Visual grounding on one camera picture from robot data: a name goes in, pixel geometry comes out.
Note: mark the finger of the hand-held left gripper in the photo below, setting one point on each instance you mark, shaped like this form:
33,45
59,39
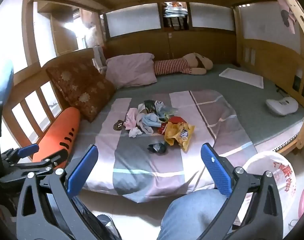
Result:
42,164
28,150

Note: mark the wooden bed frame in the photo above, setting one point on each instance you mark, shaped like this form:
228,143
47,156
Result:
201,42

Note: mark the person's shoe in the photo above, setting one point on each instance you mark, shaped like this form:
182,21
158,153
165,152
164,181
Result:
109,227

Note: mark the white handheld appliance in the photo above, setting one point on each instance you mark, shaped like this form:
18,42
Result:
281,106

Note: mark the white plastic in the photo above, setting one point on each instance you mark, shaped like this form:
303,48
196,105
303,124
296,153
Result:
135,132

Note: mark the yellow snack bag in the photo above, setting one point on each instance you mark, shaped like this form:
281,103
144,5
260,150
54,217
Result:
176,133

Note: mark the green bed sheet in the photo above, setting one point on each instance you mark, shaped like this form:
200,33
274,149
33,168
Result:
241,105

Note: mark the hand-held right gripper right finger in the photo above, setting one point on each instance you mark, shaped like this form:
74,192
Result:
215,170

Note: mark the white flat board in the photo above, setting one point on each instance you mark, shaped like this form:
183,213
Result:
241,78

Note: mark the pink hanging cloth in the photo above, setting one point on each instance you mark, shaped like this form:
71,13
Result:
286,12

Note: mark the pink grey plaid blanket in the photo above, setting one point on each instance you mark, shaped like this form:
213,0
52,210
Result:
142,167

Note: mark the white blue small packet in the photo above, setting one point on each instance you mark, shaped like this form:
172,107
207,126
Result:
159,104

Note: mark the red snack wrapper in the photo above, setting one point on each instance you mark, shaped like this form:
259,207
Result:
176,120

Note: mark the striped plush doll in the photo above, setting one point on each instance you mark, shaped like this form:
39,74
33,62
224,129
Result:
171,66

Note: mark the light blue sock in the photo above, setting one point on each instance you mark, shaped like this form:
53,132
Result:
149,122

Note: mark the dark green snack packet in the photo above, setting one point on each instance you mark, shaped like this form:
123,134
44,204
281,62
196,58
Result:
150,107

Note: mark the orange carrot plush pillow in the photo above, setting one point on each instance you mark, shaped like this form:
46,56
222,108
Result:
64,127

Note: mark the brown floral pillow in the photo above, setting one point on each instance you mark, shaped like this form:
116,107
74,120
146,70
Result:
79,85

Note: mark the blue chair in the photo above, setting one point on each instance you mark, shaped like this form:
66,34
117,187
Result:
3,80

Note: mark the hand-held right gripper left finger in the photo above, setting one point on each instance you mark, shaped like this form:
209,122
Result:
83,167

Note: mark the white plastic bag red print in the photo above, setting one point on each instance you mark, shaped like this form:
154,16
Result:
274,170

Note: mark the pale blue bag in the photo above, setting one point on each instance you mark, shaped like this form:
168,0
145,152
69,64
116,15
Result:
168,111

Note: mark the person's leg in jeans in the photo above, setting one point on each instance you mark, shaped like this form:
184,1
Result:
191,215

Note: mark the pink garment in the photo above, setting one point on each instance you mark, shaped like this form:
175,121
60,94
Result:
130,118

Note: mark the pink pillow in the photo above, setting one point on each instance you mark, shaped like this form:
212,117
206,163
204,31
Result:
132,70

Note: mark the white cream garment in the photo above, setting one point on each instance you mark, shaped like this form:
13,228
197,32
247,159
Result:
142,108

